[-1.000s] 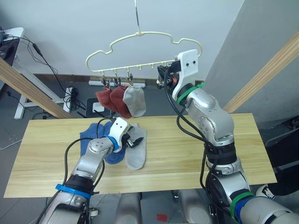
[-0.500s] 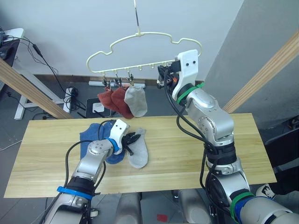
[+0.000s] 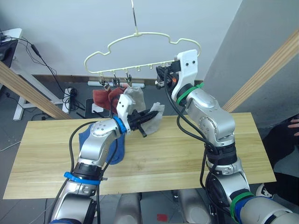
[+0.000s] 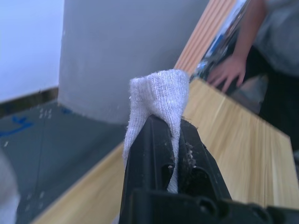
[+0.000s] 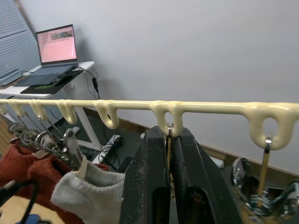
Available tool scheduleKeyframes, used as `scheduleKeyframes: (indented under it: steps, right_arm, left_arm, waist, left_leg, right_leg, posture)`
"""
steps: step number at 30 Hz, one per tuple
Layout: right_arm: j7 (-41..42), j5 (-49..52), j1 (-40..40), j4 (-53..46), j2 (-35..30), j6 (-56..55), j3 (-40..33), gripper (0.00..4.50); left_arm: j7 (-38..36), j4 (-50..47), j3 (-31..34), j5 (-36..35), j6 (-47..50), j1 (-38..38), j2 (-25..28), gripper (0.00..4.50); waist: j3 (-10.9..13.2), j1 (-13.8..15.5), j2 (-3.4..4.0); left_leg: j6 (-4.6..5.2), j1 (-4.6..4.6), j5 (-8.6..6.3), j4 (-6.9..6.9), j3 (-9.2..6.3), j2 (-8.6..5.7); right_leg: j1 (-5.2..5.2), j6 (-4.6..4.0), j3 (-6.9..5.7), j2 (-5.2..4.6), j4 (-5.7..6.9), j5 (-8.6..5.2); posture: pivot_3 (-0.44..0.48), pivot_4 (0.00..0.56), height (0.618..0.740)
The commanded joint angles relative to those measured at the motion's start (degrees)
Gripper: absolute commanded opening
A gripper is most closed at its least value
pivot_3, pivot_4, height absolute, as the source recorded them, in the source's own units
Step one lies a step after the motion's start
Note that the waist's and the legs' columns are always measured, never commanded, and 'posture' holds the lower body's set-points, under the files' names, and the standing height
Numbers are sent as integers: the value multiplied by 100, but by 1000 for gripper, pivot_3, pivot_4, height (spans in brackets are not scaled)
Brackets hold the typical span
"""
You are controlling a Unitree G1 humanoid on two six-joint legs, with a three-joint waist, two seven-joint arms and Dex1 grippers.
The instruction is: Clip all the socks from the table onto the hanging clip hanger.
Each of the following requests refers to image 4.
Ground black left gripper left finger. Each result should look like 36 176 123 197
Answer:
117 113 180 224

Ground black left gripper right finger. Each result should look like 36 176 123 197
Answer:
178 117 232 202

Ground white knitted sock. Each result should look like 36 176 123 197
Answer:
122 68 191 194
0 148 20 224

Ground person's bare hand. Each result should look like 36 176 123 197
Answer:
207 55 248 92

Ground person's black trousers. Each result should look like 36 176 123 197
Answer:
230 45 299 152

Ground slatted wooden panel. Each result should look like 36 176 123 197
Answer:
174 0 237 76

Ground person's grey shirt torso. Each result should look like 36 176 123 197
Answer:
252 0 299 76

